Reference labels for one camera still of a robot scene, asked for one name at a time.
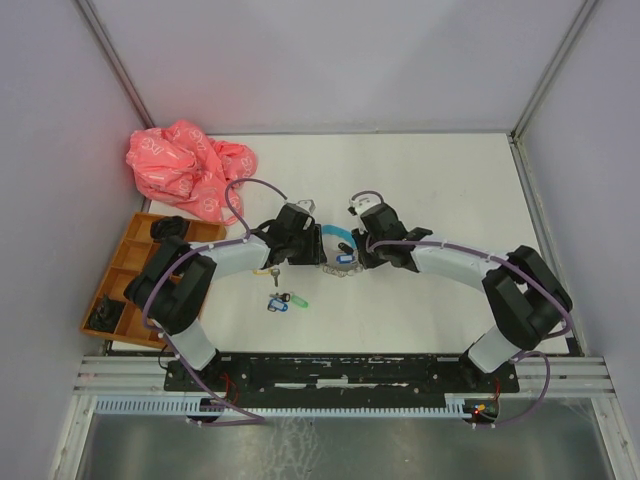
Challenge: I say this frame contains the black bundle top compartment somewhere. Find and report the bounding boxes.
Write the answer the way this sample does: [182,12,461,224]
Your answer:
[150,216,190,242]

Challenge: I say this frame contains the black bundle compartment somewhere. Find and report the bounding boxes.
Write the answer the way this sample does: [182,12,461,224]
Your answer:
[150,216,190,242]
[87,294,125,333]

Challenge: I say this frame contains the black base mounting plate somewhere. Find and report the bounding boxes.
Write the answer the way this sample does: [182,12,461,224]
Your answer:
[164,353,519,408]

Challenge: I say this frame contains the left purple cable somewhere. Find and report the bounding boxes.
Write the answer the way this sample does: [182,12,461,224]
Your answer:
[142,177,289,426]

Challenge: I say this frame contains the blue key tag on table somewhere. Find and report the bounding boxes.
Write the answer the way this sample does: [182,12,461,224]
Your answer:
[267,298,289,313]

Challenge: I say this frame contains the black bundle bottom compartment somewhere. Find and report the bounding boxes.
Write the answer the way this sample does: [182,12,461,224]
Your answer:
[87,294,125,333]

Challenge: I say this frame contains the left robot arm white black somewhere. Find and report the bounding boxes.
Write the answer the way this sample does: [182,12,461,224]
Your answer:
[124,200,324,390]

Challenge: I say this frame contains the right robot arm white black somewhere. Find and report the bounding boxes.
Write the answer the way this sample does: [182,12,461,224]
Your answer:
[348,191,573,391]

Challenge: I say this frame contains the aluminium frame rail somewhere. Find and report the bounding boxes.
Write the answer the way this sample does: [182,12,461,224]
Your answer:
[73,356,616,399]

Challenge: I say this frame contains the orange wooden compartment tray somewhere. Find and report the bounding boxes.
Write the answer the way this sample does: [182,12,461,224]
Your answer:
[78,211,227,351]

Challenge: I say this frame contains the dark blue key tag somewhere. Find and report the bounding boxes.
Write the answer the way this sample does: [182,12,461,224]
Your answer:
[336,254,356,265]

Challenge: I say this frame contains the white cable duct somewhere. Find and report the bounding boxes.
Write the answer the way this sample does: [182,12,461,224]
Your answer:
[93,392,476,415]

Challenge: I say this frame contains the pink plastic bag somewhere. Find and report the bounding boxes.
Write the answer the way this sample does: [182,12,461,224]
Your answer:
[125,120,258,226]

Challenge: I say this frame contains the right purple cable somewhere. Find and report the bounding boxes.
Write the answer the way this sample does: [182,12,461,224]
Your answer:
[347,188,574,430]

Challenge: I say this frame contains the purple cable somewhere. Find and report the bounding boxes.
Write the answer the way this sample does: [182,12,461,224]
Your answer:
[142,177,289,426]
[347,188,574,430]

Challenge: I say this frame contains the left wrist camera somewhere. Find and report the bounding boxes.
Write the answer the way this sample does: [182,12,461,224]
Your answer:
[296,199,316,216]

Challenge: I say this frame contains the green key tag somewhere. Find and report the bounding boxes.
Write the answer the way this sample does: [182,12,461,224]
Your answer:
[290,294,309,309]

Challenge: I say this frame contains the light blue key tag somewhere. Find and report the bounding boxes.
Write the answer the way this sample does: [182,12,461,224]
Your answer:
[321,224,357,249]

